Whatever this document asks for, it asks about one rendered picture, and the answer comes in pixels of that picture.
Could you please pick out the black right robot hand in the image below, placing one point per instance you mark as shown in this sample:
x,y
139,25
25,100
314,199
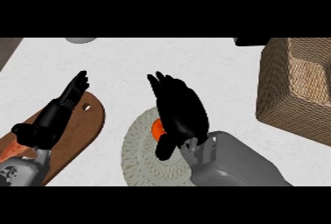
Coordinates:
x,y
181,110

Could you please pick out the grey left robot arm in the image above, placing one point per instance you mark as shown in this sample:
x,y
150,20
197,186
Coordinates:
x,y
20,172

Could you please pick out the orange squash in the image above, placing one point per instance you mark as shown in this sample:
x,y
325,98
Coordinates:
x,y
157,129

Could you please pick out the brown-grey flat panel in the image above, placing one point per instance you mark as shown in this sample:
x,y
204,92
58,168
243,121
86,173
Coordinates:
x,y
8,49

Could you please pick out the brown wooden cutting board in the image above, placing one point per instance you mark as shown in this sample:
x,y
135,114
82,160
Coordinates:
x,y
82,128

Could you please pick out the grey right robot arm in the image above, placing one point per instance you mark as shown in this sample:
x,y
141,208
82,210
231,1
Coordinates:
x,y
237,166

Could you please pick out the black block object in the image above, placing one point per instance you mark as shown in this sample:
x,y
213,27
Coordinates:
x,y
250,41

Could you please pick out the brown wicker basket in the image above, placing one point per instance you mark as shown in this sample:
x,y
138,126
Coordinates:
x,y
293,99

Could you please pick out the grey rounded object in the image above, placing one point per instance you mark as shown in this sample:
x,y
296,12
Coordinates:
x,y
80,40

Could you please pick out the orange speckled vegetable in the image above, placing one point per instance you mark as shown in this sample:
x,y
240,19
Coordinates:
x,y
15,151

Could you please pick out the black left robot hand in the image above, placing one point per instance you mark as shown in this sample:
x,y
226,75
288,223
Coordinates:
x,y
52,119

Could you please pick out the round pale woven placemat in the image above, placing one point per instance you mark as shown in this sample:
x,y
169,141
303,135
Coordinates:
x,y
138,151

